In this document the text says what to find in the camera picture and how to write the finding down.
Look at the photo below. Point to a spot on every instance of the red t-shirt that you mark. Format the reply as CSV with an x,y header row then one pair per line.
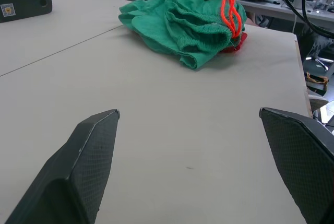
x,y
236,45

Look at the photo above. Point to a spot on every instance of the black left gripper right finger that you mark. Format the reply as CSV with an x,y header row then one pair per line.
x,y
300,161

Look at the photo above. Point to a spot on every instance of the white background desk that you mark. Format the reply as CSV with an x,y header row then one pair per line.
x,y
281,10

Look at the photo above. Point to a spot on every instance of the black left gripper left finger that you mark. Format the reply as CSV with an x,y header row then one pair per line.
x,y
78,166

